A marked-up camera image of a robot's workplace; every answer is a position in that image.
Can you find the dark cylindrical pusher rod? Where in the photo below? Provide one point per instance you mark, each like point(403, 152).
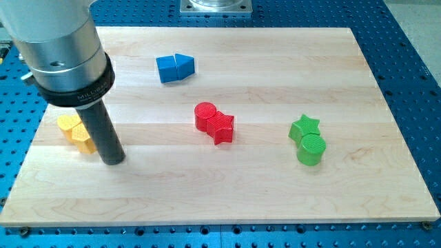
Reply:
point(101, 130)

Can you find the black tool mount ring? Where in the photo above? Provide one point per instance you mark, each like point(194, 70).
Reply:
point(93, 92)

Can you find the yellow hexagon block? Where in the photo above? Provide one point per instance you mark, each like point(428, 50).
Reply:
point(82, 140)

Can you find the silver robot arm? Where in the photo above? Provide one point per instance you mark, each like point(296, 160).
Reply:
point(68, 65)

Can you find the wooden board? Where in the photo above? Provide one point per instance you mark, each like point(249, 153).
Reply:
point(174, 174)

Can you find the blue square block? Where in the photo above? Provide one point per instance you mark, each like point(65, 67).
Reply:
point(167, 69)

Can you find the blue triangle block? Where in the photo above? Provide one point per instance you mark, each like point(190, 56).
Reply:
point(185, 66)

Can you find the red cylinder block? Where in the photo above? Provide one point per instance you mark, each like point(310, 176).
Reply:
point(202, 112)

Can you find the red star block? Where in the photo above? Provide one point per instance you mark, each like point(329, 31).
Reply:
point(221, 128)

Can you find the green star block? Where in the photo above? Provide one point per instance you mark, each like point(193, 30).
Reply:
point(303, 127)

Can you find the green cylinder block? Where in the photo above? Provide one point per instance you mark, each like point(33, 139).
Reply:
point(310, 149)

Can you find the blue perforated table plate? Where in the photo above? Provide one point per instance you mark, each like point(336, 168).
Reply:
point(410, 89)

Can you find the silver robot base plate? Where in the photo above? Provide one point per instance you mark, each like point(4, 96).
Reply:
point(192, 8)

